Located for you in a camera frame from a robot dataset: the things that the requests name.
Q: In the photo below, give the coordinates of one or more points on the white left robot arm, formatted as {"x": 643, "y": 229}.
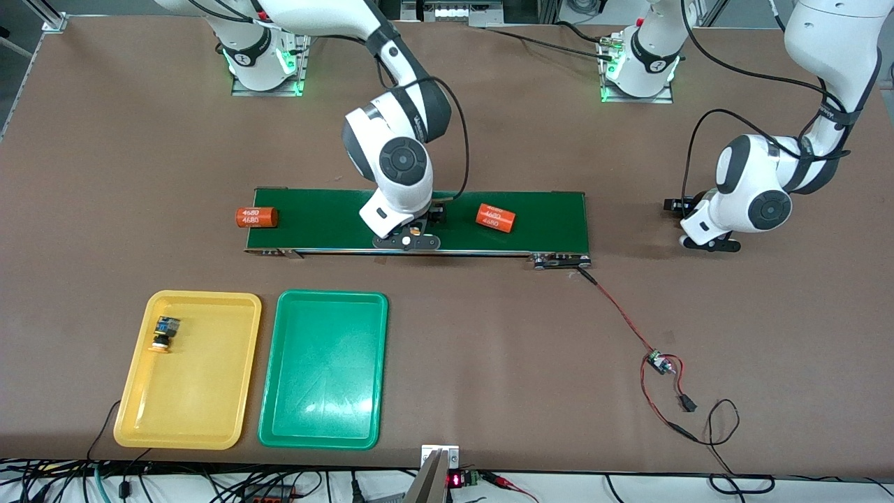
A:
{"x": 831, "y": 42}

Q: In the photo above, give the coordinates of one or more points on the small speed controller board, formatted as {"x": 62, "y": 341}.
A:
{"x": 656, "y": 362}

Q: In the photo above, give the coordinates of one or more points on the aluminium camera mount post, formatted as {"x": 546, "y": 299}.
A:
{"x": 429, "y": 482}

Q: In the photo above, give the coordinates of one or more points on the yellow plastic tray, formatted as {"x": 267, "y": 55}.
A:
{"x": 188, "y": 391}

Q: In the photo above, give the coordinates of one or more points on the silver device with white lights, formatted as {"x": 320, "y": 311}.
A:
{"x": 454, "y": 12}

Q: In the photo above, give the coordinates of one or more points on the left arm aluminium base plate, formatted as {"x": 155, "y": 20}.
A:
{"x": 663, "y": 96}

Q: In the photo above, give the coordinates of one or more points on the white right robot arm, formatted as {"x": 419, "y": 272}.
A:
{"x": 314, "y": 14}

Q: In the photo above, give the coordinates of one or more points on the aluminium frame corner profile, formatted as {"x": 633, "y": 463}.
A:
{"x": 49, "y": 17}

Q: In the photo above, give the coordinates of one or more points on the green conveyor belt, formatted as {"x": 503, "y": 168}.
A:
{"x": 314, "y": 223}

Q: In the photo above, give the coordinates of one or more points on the green plastic tray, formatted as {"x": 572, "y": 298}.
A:
{"x": 325, "y": 370}

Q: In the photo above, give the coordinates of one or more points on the red digit display module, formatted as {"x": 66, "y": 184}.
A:
{"x": 461, "y": 479}

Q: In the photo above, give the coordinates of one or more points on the red clip lead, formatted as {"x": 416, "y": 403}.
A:
{"x": 503, "y": 480}

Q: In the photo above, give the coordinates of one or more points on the right arm aluminium base plate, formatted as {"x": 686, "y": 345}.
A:
{"x": 304, "y": 70}

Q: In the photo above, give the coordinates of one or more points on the red power strip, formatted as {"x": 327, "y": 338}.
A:
{"x": 269, "y": 494}

